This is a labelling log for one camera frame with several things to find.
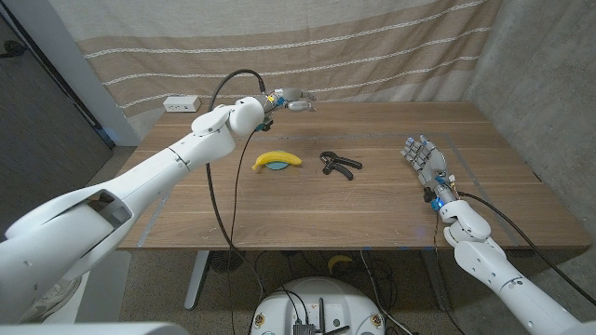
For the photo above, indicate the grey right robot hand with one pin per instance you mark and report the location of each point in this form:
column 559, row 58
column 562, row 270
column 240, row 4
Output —
column 430, row 165

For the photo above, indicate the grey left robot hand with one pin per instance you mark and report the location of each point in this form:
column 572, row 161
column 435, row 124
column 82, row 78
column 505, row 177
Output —
column 291, row 97

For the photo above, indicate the black hand grip exerciser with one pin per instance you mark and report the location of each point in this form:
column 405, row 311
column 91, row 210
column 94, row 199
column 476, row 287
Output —
column 347, row 162

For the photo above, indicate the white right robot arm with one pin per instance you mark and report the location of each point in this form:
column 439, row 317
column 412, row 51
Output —
column 503, row 274

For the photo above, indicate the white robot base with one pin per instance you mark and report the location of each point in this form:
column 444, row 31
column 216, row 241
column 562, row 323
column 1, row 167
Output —
column 326, row 293

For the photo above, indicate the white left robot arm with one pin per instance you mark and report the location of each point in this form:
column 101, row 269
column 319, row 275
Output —
column 139, row 177

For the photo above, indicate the yellow toy banana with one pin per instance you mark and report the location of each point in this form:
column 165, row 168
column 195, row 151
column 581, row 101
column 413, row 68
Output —
column 279, row 157

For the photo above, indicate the yellow banana on floor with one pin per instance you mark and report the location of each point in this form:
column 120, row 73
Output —
column 337, row 259

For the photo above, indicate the teal round disc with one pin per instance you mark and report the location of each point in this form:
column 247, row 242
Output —
column 277, row 166

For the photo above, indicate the beige striped curtain backdrop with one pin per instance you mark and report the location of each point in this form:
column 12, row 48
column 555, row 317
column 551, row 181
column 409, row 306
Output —
column 349, row 46

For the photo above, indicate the white power strip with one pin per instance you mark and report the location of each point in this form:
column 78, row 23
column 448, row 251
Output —
column 181, row 104

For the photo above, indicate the grey table leg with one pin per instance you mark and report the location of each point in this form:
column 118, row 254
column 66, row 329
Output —
column 437, row 284

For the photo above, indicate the black round floor fan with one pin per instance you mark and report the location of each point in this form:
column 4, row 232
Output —
column 221, row 261

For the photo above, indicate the white table leg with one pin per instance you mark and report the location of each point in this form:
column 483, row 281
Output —
column 195, row 284

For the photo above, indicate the white sneaker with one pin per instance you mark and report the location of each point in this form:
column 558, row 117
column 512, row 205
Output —
column 56, row 298

